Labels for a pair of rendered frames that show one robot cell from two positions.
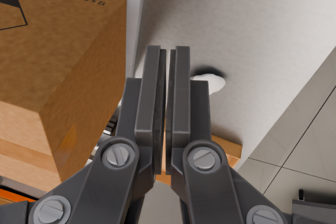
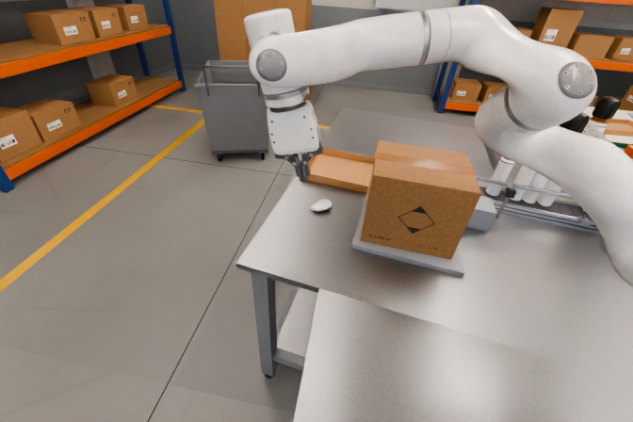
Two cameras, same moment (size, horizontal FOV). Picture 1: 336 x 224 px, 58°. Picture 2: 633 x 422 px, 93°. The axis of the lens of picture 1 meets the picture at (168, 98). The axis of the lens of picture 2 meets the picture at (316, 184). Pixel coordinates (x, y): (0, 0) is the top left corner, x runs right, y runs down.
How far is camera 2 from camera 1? 57 cm
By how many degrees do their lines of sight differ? 16
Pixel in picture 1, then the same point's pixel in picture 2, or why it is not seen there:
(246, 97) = (300, 202)
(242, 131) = (300, 186)
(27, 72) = (385, 191)
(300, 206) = (263, 148)
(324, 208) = (247, 149)
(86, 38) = (369, 213)
